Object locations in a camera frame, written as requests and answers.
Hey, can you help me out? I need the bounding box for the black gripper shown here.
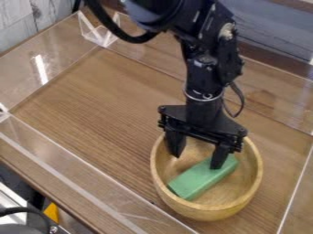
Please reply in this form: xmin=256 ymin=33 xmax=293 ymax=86
xmin=158 ymin=100 xmax=248 ymax=169

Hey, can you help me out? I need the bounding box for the green rectangular block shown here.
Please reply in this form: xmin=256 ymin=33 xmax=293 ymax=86
xmin=166 ymin=154 xmax=238 ymax=201

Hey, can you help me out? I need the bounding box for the brown wooden bowl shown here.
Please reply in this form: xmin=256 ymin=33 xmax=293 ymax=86
xmin=150 ymin=136 xmax=264 ymax=221

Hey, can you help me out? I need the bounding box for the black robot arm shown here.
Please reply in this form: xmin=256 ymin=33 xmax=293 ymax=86
xmin=125 ymin=0 xmax=248 ymax=169

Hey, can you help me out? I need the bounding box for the yellow black device lower left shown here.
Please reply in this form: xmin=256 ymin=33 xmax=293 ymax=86
xmin=26 ymin=201 xmax=84 ymax=234

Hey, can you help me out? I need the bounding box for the clear acrylic enclosure wall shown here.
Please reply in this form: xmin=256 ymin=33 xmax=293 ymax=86
xmin=0 ymin=13 xmax=313 ymax=234

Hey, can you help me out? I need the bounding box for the clear acrylic corner bracket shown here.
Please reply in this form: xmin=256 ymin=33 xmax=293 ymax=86
xmin=78 ymin=11 xmax=119 ymax=48

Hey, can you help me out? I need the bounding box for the black cable lower left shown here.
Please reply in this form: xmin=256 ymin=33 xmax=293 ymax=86
xmin=0 ymin=207 xmax=52 ymax=234

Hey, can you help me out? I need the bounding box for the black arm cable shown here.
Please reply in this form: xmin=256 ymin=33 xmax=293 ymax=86
xmin=83 ymin=0 xmax=163 ymax=45

